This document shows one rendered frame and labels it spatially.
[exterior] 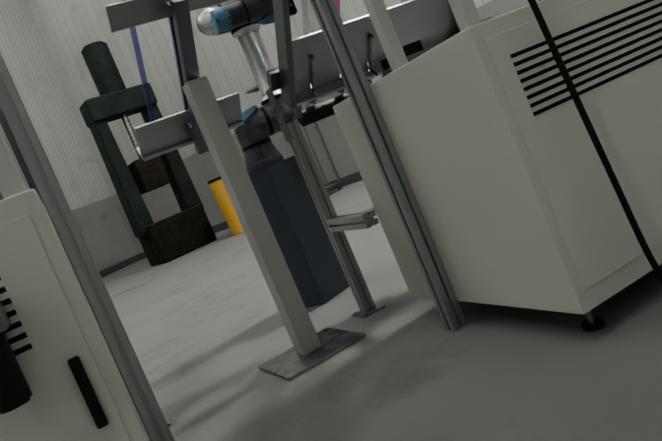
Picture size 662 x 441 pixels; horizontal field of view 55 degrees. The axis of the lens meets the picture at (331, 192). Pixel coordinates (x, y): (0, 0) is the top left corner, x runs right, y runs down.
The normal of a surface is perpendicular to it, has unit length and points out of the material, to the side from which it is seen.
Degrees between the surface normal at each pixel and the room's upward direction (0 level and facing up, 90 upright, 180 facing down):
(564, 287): 90
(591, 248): 90
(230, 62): 90
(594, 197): 90
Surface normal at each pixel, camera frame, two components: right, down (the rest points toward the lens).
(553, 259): -0.84, 0.38
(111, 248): 0.72, -0.26
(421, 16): 0.54, 0.56
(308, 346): 0.43, -0.12
